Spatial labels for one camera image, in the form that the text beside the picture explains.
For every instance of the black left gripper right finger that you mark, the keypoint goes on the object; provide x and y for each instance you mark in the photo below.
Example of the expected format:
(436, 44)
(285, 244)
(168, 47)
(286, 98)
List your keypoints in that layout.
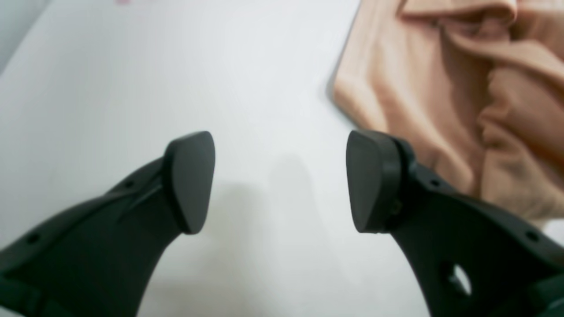
(470, 258)

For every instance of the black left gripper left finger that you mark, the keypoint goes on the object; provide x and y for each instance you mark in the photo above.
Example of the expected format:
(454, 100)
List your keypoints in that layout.
(96, 259)

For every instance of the peach T-shirt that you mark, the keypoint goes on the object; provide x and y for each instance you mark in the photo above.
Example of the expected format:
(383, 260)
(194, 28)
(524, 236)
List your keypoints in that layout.
(476, 87)

